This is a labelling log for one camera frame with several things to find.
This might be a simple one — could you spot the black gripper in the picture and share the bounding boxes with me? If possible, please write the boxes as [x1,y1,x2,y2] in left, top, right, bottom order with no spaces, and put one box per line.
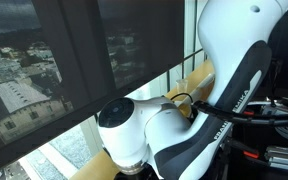
[114,171,158,180]

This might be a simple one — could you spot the dark roller blind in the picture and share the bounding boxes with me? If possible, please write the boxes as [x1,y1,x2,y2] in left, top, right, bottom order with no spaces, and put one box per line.
[97,0,185,90]
[0,0,67,158]

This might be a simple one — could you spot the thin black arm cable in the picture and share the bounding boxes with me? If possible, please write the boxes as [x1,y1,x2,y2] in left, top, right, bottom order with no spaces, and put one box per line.
[169,92,194,105]

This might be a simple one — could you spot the black clamp with orange handle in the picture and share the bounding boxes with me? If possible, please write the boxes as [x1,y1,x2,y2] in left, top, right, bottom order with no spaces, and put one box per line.
[225,138,262,160]
[242,109,257,118]

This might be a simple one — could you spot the black corrugated cable conduit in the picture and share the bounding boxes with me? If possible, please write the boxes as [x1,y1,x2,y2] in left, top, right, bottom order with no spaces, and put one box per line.
[192,99,288,128]

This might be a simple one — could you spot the aluminium profile rail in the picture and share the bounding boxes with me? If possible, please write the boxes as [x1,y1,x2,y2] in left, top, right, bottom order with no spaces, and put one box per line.
[265,145,288,173]

